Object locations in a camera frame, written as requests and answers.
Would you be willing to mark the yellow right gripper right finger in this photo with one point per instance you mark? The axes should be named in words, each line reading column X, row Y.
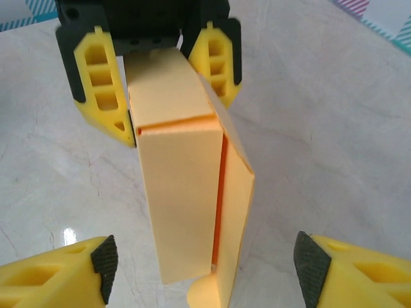
column 363, row 279

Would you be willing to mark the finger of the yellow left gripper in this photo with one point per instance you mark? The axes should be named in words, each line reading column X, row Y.
column 86, row 83
column 231, row 70

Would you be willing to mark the yellow paper box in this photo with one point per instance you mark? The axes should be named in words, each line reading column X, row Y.
column 183, row 192

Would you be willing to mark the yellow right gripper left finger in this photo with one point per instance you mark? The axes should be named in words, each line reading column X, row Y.
column 48, row 282

